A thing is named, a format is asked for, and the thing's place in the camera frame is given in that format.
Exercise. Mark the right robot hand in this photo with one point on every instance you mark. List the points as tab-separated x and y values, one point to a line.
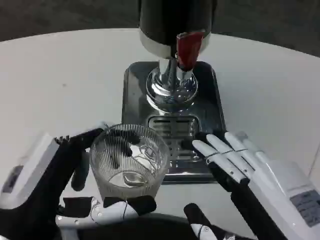
262	180

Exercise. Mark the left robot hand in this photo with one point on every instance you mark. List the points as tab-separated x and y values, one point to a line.
47	175

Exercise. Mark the clear ribbed glass cup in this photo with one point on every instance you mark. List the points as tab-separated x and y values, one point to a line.
128	162

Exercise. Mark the steel drip tray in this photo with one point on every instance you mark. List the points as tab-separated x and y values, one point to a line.
175	125

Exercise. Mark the black steel drink dispenser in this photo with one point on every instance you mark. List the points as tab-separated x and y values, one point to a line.
172	47

